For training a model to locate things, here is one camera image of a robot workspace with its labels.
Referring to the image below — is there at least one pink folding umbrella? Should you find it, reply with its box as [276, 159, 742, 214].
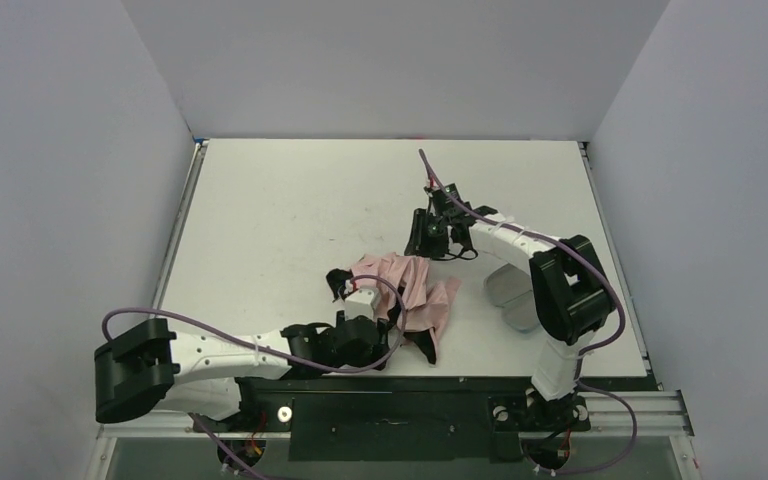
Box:
[326, 252, 462, 365]

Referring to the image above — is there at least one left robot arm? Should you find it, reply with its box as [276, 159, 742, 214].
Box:
[93, 307, 407, 424]

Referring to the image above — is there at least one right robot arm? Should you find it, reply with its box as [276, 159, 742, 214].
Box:
[405, 183, 619, 432]

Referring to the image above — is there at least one grey umbrella sleeve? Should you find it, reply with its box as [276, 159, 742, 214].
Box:
[484, 264, 540, 333]

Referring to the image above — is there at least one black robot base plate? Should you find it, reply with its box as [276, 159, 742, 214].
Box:
[219, 376, 628, 465]

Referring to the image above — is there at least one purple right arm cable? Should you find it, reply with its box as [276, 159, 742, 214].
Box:
[418, 148, 638, 476]

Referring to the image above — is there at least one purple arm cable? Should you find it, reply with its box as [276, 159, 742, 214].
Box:
[101, 274, 409, 480]
[418, 148, 638, 476]

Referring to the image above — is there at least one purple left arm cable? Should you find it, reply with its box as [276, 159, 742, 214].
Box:
[101, 274, 409, 480]

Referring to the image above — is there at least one aluminium table frame rail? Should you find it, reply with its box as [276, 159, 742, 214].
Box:
[83, 139, 209, 479]

